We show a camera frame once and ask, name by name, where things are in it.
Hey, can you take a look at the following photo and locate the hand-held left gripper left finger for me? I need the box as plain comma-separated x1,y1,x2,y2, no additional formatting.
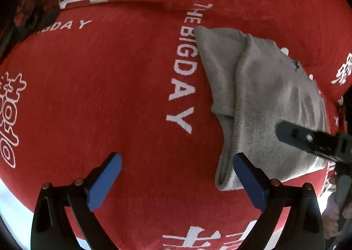
31,152,122,250

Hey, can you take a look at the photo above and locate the grey sweater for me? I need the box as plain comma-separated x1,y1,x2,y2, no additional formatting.
193,26,336,191

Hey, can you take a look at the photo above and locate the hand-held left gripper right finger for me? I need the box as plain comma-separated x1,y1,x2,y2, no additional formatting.
233,153,325,250

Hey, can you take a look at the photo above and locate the red printed blanket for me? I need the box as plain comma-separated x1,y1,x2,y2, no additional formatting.
0,0,352,250

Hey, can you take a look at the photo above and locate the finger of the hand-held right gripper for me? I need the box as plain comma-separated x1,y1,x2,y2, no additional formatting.
276,121,342,161

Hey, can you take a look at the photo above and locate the dark red patterned cloth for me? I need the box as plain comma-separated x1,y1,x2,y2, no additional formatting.
0,0,61,56

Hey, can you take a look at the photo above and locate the person's right hand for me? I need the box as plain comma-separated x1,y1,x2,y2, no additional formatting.
321,176,347,239

